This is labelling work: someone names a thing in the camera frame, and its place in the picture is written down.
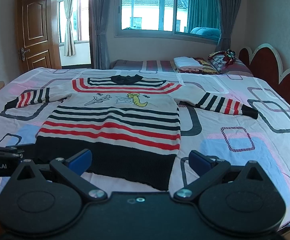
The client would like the striped knit sweater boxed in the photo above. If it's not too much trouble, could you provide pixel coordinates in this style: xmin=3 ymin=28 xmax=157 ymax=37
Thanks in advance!
xmin=5 ymin=75 xmax=258 ymax=191

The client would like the patterned bed sheet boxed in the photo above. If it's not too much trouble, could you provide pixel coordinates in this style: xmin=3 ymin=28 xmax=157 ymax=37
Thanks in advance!
xmin=0 ymin=68 xmax=290 ymax=226

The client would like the patterned pillow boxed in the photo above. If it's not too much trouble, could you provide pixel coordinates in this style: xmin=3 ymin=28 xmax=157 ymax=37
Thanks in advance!
xmin=208 ymin=49 xmax=244 ymax=74

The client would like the folded white blanket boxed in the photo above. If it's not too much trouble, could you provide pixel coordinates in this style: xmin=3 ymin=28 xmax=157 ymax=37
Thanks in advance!
xmin=174 ymin=56 xmax=203 ymax=69

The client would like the brown wooden door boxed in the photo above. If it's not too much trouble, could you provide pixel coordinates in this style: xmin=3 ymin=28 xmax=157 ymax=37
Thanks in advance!
xmin=15 ymin=0 xmax=61 ymax=73

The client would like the red white headboard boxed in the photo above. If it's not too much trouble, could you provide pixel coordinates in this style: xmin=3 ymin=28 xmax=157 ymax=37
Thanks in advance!
xmin=239 ymin=43 xmax=290 ymax=105

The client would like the teal blanket outside window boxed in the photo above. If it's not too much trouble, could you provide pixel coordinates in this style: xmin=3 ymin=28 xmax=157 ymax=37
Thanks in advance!
xmin=191 ymin=27 xmax=220 ymax=39

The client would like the large window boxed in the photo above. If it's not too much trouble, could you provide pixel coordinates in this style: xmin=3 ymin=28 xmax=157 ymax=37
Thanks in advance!
xmin=116 ymin=0 xmax=220 ymax=42

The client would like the grey curtain right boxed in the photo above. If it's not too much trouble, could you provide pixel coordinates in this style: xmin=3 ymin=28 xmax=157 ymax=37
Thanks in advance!
xmin=216 ymin=0 xmax=241 ymax=50

